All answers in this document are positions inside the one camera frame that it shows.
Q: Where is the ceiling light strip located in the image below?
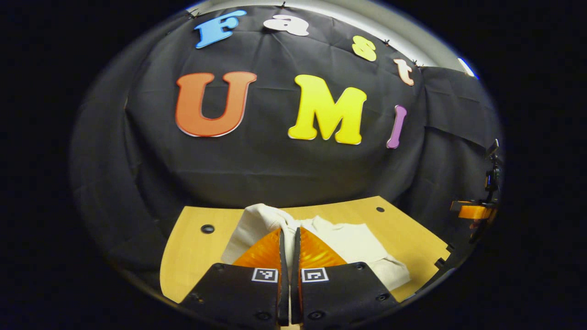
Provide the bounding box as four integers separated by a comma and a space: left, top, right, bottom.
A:
458, 57, 478, 79

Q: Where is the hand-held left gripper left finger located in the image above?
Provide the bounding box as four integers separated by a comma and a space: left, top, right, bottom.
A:
179, 228, 290, 328

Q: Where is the cream white sweater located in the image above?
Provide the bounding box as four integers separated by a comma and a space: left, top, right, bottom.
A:
221, 203, 411, 292

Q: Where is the row of black cloth clips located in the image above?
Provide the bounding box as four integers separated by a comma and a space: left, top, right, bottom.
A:
186, 1, 425, 68

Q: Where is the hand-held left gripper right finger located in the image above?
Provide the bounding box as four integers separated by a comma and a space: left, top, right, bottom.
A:
290, 227, 399, 328

